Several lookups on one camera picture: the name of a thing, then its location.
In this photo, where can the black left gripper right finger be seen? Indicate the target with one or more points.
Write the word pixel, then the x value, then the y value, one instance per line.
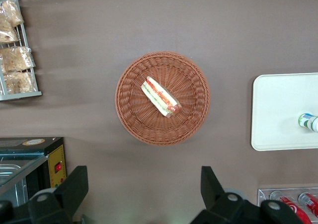
pixel 216 204

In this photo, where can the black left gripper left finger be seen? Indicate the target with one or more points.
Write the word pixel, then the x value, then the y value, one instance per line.
pixel 72 191

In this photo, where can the green gum bottle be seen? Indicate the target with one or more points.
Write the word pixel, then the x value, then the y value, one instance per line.
pixel 309 122

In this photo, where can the tray of packaged snacks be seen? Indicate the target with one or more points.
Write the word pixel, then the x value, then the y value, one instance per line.
pixel 24 97

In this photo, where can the beige plastic tray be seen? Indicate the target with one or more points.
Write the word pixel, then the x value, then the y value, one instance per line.
pixel 275 109

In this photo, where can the black food warmer appliance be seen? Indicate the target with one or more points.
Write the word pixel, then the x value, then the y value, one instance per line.
pixel 55 154

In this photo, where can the clear acrylic bottle rack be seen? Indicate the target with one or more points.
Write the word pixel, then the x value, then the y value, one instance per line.
pixel 264 195

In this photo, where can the steel pan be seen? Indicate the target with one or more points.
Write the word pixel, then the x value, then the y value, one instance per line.
pixel 12 184

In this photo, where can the brown wicker basket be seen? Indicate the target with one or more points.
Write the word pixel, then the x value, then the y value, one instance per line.
pixel 134 114

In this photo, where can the triangle sandwich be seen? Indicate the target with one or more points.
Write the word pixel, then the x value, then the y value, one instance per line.
pixel 160 97

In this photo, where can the clear bag of snacks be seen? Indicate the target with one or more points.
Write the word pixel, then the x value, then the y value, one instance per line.
pixel 18 82
pixel 16 60
pixel 7 32
pixel 13 13

